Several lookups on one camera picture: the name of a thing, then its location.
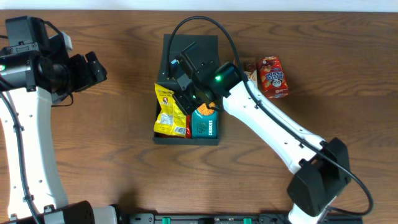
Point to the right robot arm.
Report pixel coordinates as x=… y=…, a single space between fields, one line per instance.
x=320 y=168

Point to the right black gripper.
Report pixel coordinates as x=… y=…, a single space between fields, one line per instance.
x=189 y=94

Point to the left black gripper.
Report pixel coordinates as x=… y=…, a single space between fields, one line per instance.
x=78 y=72

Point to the teal Chunkies cookie box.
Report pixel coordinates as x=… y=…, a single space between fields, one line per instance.
x=204 y=123

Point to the red Hacks candy bag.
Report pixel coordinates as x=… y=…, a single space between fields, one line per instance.
x=188 y=127

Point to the yellow Hacks candy bag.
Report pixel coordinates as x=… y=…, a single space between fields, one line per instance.
x=167 y=104

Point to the brown Pocky box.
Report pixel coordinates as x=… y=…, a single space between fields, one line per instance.
x=250 y=69

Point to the black mounting rail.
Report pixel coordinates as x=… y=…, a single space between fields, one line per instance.
x=265 y=218

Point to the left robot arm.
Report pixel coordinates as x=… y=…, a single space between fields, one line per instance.
x=37 y=74

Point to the red Hello Panda box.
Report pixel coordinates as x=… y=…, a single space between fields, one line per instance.
x=272 y=77

